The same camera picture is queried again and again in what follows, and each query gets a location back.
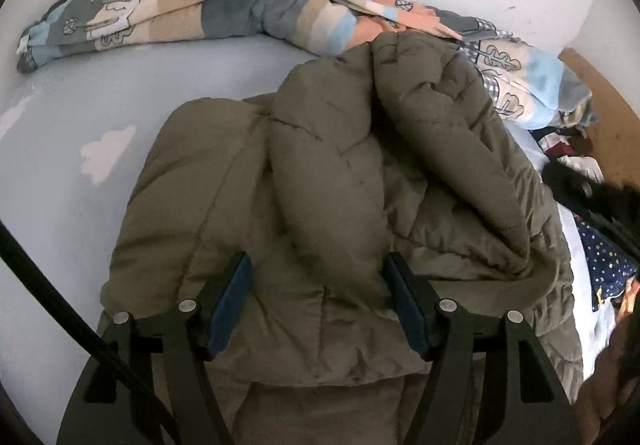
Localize orange yellow cloth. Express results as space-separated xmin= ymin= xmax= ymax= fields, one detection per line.
xmin=616 ymin=277 xmax=640 ymax=321

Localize light blue cloud bedsheet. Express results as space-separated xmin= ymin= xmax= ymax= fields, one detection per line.
xmin=0 ymin=31 xmax=616 ymax=445

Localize black cable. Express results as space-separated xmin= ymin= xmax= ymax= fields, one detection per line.
xmin=0 ymin=222 xmax=177 ymax=445

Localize olive green puffer jacket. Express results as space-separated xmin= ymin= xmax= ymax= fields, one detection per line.
xmin=101 ymin=32 xmax=584 ymax=444

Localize wooden headboard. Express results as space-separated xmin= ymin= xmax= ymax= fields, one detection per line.
xmin=560 ymin=48 xmax=640 ymax=187

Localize patterned blue beige quilt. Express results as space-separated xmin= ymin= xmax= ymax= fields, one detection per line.
xmin=16 ymin=0 xmax=597 ymax=130

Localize person's right hand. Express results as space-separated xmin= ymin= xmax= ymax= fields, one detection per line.
xmin=574 ymin=316 xmax=637 ymax=444

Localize striped white red clothes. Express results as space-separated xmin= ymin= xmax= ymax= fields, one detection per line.
xmin=529 ymin=126 xmax=604 ymax=183

